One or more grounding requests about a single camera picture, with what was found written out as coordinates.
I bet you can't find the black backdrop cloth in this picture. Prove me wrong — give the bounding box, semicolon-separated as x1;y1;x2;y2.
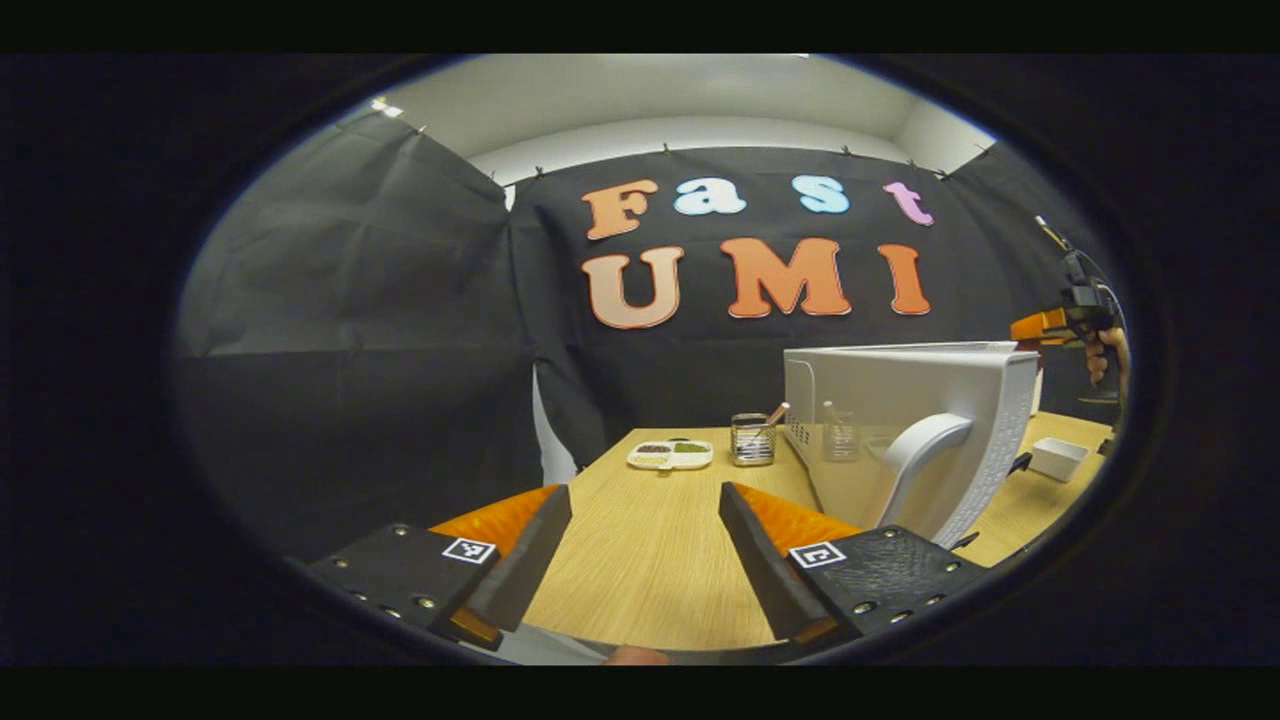
170;108;1126;561

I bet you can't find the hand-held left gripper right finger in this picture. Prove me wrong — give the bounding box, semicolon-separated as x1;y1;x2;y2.
718;482;991;646

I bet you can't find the clear glass jar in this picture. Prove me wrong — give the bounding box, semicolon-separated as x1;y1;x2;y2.
730;403;791;468

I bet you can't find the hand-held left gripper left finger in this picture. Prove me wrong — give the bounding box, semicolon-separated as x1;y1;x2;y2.
305;485;573;651

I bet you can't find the white microwave oven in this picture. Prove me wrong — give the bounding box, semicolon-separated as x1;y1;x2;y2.
783;342;1041;549

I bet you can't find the white divided food plate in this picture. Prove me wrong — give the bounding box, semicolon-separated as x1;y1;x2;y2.
627;439;714;471

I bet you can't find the small white square dish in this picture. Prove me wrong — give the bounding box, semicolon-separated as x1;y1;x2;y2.
1030;437;1090;483

